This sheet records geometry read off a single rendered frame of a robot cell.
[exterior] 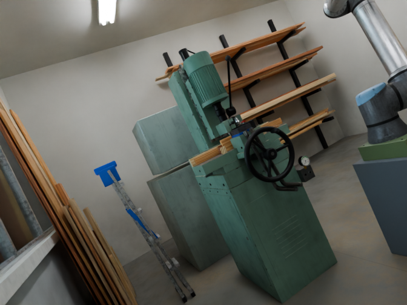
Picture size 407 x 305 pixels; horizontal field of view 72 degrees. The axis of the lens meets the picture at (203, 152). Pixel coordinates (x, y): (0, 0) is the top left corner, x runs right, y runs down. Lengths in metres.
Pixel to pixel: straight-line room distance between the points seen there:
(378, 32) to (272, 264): 1.36
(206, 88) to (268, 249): 0.99
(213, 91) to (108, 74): 2.59
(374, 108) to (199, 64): 0.96
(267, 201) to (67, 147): 2.82
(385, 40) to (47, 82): 3.56
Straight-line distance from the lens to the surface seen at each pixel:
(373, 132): 1.67
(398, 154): 1.62
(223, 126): 1.71
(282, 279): 1.79
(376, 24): 1.84
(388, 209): 1.78
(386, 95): 1.66
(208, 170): 1.51
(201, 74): 1.71
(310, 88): 4.68
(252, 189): 1.61
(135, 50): 4.29
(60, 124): 3.94
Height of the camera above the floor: 1.02
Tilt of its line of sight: 2 degrees down
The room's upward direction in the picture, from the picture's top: 25 degrees counter-clockwise
